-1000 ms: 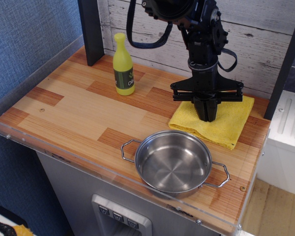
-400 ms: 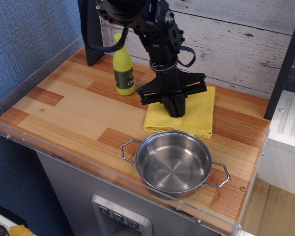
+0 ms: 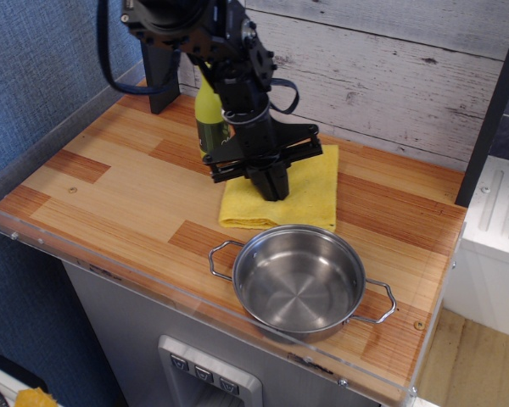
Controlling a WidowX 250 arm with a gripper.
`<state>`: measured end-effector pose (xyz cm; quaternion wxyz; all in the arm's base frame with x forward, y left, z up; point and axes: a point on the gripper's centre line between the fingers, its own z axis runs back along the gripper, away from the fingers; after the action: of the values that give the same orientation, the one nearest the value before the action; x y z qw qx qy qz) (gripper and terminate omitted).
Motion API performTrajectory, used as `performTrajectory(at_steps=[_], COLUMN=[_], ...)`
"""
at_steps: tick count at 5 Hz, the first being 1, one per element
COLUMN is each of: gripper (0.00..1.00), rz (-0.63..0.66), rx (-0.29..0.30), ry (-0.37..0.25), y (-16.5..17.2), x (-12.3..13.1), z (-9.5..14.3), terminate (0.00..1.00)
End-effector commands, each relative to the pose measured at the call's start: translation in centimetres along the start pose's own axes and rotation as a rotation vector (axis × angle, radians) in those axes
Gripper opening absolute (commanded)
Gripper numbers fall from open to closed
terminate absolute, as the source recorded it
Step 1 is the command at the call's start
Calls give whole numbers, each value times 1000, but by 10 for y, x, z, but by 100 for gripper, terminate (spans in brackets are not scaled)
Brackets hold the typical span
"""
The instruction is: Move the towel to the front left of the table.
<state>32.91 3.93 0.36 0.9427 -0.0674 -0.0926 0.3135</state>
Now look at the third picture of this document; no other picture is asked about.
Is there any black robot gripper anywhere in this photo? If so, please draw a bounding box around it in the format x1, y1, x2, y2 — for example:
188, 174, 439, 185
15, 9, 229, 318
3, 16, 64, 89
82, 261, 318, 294
203, 114, 322, 201

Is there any yellow towel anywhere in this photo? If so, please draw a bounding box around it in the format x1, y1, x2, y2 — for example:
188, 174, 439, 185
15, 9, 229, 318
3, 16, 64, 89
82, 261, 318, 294
218, 145, 339, 231

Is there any yellow olive oil bottle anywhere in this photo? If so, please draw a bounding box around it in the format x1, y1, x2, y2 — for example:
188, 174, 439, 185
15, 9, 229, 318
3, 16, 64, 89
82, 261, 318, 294
194, 63, 232, 157

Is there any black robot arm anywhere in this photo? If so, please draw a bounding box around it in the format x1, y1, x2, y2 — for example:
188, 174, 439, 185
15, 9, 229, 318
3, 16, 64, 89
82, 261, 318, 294
121, 1, 322, 201

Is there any stainless steel pot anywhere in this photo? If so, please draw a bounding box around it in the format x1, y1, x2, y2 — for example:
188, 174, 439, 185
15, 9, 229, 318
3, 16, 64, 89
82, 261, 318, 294
208, 224, 397, 342

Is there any clear acrylic table guard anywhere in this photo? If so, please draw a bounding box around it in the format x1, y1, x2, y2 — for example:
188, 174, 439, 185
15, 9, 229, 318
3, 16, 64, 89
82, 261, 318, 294
0, 53, 465, 406

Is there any grey toy fridge cabinet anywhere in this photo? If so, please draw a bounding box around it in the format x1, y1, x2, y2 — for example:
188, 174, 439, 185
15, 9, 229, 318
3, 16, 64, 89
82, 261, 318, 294
65, 264, 377, 406

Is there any silver dispenser button panel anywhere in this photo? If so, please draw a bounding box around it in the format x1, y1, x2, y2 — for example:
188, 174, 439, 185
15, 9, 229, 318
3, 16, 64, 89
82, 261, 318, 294
158, 335, 264, 406

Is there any white ribbed side unit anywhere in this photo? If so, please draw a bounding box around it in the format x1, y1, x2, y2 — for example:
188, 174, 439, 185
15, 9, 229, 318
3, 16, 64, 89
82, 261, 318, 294
443, 157, 509, 335

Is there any yellow object bottom left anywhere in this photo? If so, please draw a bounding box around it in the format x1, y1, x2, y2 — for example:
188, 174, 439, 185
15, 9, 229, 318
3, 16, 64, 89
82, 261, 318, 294
14, 387, 59, 407

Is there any dark grey right post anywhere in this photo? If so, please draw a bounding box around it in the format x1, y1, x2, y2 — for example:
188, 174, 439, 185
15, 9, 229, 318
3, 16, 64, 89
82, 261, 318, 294
455, 48, 509, 208

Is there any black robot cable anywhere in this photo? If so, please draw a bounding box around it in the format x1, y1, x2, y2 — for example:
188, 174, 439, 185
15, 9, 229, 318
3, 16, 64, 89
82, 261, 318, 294
96, 0, 301, 115

